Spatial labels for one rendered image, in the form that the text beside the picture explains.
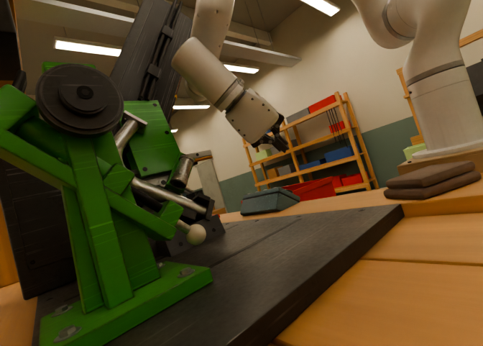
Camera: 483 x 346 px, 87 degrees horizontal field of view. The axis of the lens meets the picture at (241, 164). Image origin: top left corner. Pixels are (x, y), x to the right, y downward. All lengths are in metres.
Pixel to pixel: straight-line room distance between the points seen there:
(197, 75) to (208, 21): 0.14
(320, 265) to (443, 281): 0.09
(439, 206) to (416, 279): 0.18
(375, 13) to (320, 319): 0.76
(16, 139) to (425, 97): 0.77
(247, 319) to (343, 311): 0.07
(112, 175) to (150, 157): 0.32
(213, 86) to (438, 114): 0.53
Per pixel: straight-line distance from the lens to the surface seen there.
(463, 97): 0.78
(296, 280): 0.24
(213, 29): 0.68
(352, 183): 5.81
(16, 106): 0.32
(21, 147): 0.31
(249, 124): 0.60
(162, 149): 0.65
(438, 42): 0.78
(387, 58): 6.11
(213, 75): 0.58
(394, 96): 6.00
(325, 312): 0.23
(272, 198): 0.64
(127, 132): 0.61
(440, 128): 0.77
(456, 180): 0.45
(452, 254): 0.30
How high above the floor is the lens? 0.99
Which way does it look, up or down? 4 degrees up
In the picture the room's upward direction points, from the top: 17 degrees counter-clockwise
